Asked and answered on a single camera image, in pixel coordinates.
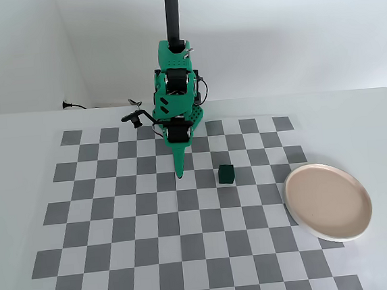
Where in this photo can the black vertical pole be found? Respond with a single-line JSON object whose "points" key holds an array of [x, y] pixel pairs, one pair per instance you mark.
{"points": [[172, 11]]}

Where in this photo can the dark green cube dice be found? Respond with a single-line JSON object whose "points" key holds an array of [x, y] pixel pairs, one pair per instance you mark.
{"points": [[226, 175]]}

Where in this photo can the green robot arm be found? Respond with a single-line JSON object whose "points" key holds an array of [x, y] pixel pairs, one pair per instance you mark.
{"points": [[173, 102]]}

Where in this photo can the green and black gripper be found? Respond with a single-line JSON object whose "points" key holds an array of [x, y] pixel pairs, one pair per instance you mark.
{"points": [[178, 133]]}

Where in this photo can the beige round plate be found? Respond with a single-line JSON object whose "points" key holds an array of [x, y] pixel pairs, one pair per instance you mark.
{"points": [[327, 201]]}

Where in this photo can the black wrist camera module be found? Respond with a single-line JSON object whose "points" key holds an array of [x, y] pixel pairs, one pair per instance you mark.
{"points": [[138, 122]]}

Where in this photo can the grey checkerboard mat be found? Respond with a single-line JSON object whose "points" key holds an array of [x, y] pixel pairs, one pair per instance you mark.
{"points": [[154, 240]]}

